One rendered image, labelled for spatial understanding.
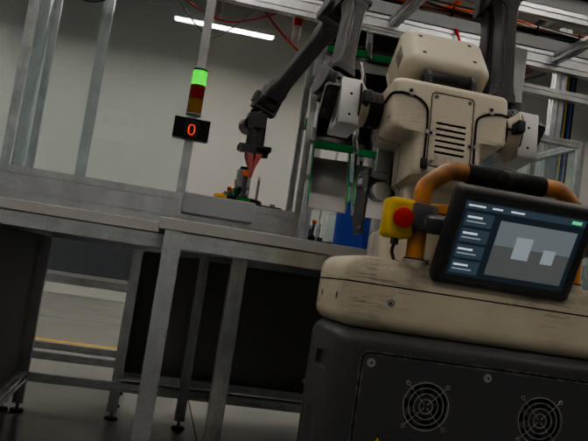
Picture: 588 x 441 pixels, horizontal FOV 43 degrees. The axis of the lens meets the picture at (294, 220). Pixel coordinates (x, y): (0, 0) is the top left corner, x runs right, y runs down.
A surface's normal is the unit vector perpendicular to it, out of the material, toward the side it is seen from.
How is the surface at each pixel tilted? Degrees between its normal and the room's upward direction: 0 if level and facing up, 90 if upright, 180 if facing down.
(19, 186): 90
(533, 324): 90
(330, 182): 45
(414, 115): 82
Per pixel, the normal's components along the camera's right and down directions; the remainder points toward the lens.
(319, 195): 0.12, -0.75
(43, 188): 0.19, -0.05
